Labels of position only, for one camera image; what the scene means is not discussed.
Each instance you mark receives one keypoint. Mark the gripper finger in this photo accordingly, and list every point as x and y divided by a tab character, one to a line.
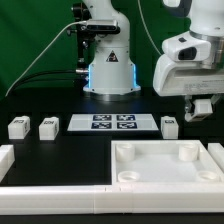
215	99
188	108

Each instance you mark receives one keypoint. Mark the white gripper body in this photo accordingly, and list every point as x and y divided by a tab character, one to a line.
189	65

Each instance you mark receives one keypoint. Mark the white square tabletop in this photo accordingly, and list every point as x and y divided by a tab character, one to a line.
163	161

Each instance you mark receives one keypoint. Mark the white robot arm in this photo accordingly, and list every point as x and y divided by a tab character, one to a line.
207	18

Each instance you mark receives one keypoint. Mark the white right fence piece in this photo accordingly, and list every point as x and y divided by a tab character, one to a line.
216	153

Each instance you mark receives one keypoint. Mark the white fence piece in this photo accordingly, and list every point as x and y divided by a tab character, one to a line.
216	153
7	158

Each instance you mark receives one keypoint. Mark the white front fence bar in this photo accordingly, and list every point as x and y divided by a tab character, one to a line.
134	198

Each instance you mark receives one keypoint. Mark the white left fence piece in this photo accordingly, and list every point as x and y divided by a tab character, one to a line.
7	158

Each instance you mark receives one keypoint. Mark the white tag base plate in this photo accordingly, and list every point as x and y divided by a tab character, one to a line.
112	122

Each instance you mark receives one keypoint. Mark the black camera on stand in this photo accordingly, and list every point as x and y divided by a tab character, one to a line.
80	30

